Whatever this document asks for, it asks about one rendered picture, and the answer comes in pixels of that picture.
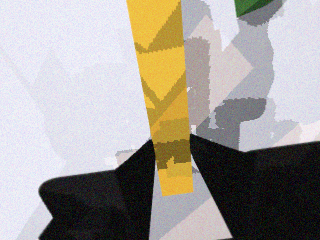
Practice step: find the yellow bar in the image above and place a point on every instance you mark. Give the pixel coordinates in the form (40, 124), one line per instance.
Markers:
(157, 31)

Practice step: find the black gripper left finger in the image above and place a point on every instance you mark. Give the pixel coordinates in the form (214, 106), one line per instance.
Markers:
(129, 188)

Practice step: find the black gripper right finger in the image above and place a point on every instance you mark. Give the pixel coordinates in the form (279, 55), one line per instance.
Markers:
(234, 177)

